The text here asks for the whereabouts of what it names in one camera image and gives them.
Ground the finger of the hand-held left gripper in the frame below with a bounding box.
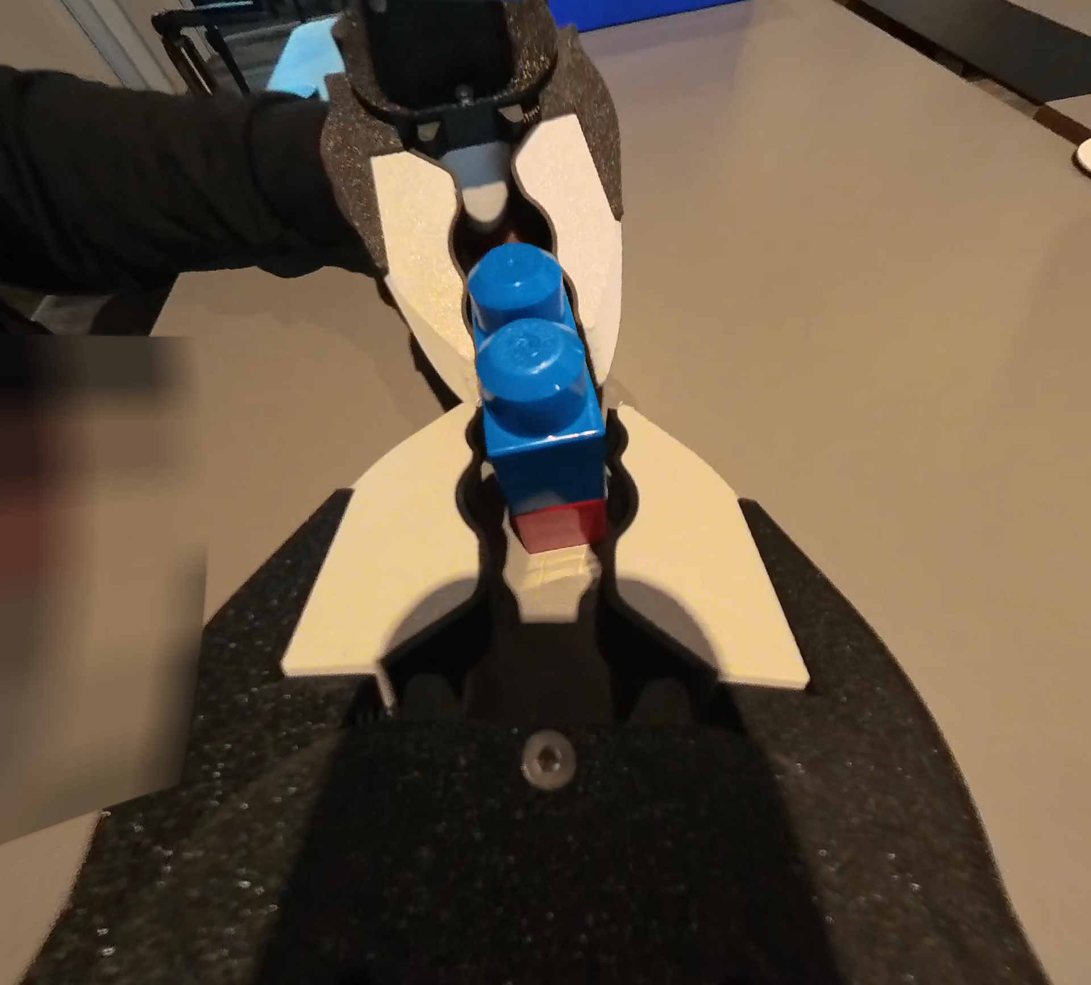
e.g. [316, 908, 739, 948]
[514, 116, 627, 400]
[369, 148, 480, 405]

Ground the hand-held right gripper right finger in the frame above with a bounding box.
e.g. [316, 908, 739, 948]
[607, 402, 811, 685]

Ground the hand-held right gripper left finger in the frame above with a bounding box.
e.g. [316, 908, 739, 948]
[281, 404, 489, 678]

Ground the red mega block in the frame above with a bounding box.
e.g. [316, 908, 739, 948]
[509, 499, 609, 555]

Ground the blue mega block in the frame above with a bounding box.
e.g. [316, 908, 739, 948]
[466, 242, 608, 513]

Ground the person's left forearm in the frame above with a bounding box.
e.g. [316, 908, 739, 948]
[0, 65, 380, 298]

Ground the light blue cloth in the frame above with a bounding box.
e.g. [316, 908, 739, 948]
[263, 20, 339, 102]

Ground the black metal stand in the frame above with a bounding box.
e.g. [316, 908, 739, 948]
[152, 0, 261, 98]

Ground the black flat mat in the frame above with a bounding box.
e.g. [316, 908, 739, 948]
[851, 0, 1091, 106]

